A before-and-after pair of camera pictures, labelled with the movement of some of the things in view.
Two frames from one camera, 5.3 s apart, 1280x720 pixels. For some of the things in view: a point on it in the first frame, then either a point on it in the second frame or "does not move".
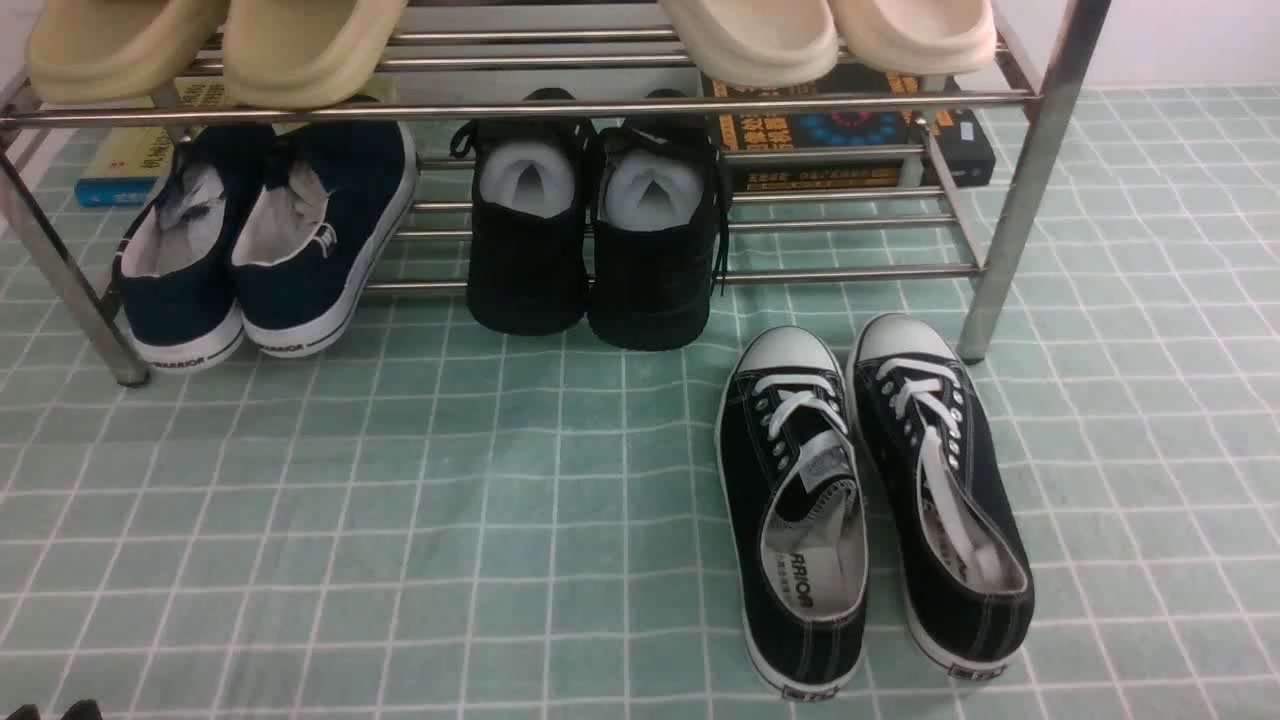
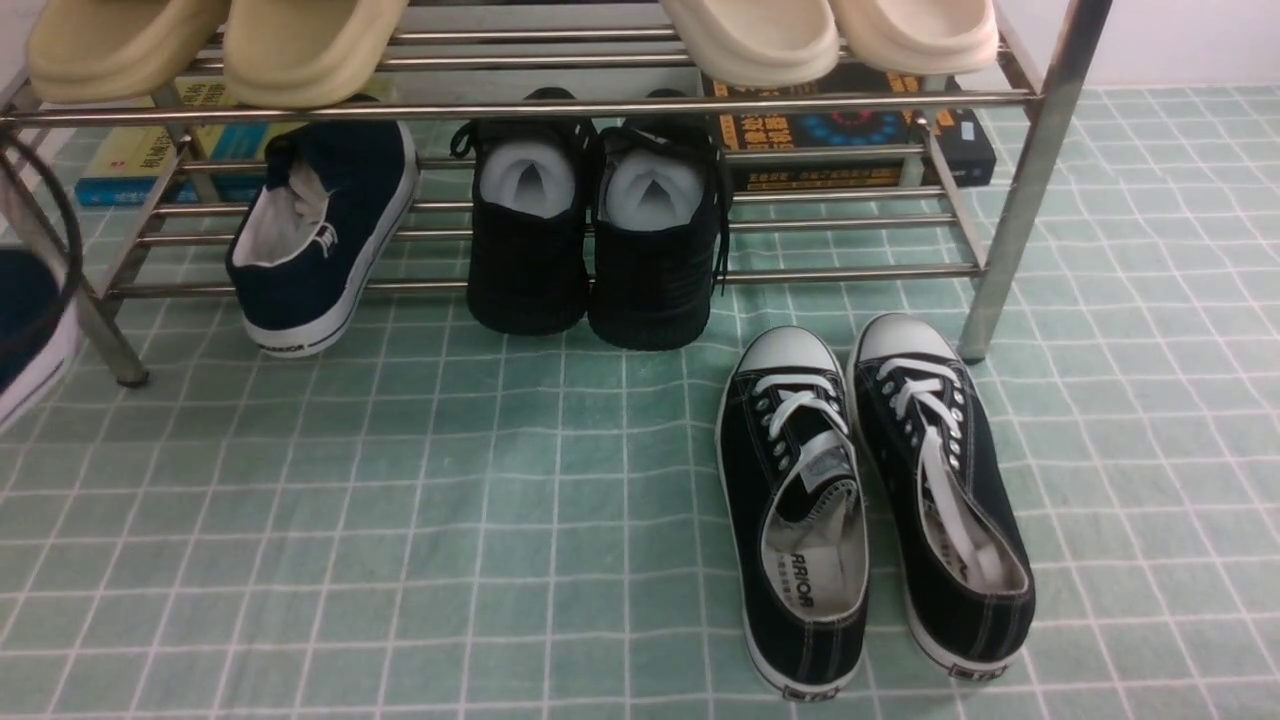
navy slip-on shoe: (313, 228) does not move
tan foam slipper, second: (288, 55) does not move
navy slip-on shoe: (174, 284) -> (39, 337)
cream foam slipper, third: (759, 43) does not move
